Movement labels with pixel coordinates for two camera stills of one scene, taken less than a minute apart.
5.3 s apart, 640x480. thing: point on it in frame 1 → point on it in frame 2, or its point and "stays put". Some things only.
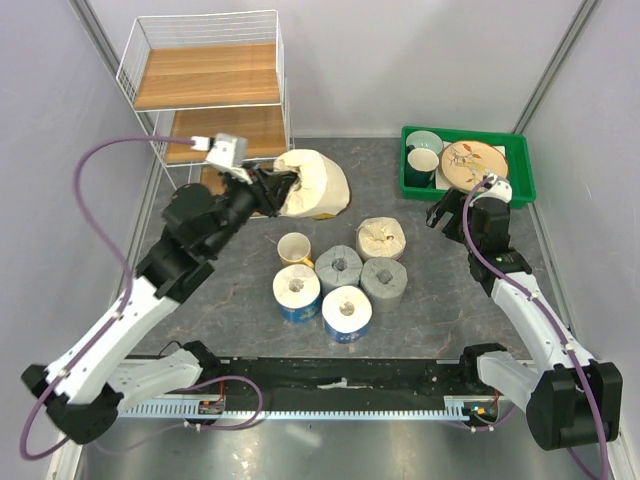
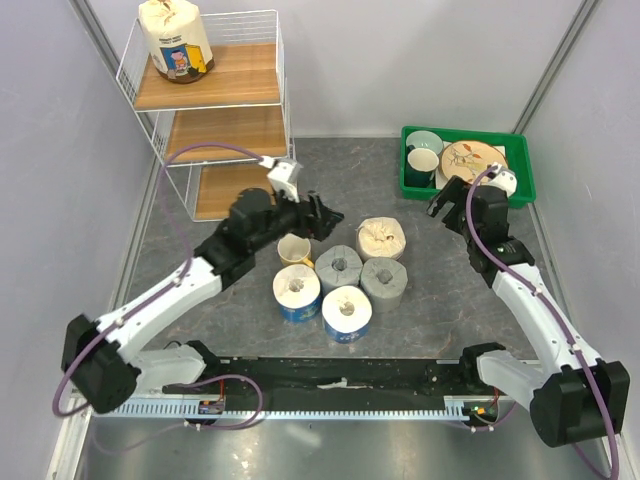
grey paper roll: [337, 266] stays put
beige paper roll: [380, 238] stays put
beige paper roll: [321, 190] → [178, 39]
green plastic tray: [517, 153] stays put
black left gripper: [276, 186] → [321, 225]
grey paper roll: [384, 281] stays put
